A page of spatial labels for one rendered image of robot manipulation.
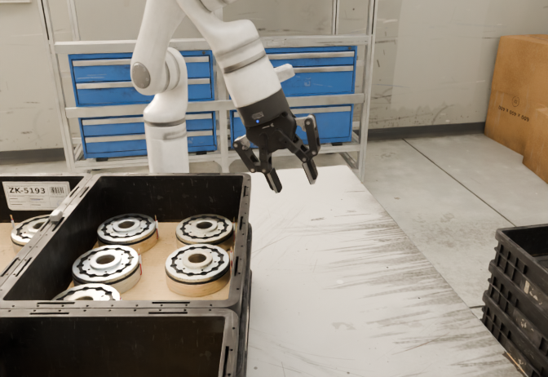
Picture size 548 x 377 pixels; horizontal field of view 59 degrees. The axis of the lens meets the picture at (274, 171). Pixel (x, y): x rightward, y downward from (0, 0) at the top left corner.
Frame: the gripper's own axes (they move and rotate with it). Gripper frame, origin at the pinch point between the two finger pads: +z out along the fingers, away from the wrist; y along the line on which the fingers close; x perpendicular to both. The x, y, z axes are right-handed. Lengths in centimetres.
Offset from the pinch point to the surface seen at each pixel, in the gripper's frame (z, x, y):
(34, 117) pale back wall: -17, 193, -241
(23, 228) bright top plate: -7.0, -8.0, -48.8
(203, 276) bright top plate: 6.8, -12.5, -14.6
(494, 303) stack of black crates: 77, 58, 19
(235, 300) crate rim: 3.6, -24.5, -2.7
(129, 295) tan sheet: 5.4, -16.3, -25.9
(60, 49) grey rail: -43, 137, -145
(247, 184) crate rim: 1.7, 7.5, -11.9
